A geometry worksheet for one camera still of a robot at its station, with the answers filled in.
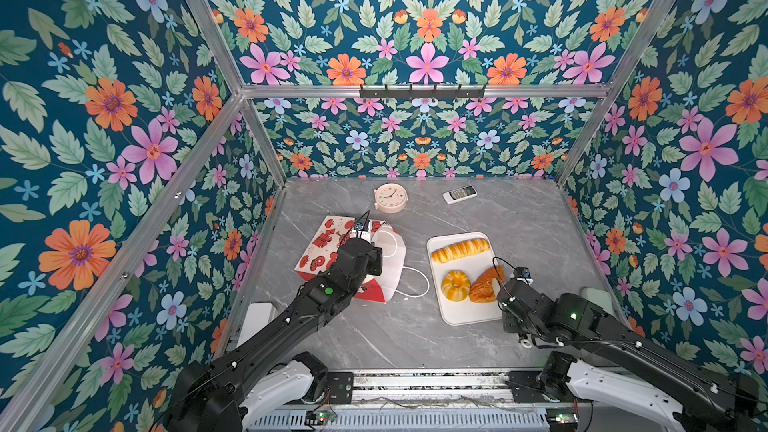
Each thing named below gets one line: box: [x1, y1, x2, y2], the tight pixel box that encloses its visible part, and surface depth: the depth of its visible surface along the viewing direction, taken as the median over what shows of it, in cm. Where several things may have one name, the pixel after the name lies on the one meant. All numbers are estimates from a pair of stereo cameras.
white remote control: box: [443, 185, 478, 205], surface depth 117 cm
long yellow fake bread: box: [431, 238, 491, 264], surface depth 98 cm
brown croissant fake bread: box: [469, 264, 505, 304], surface depth 89 cm
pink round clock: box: [374, 183, 409, 214], surface depth 113 cm
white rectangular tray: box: [427, 232, 497, 286], surface depth 98 cm
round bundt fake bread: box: [441, 270, 471, 302], surface depth 90 cm
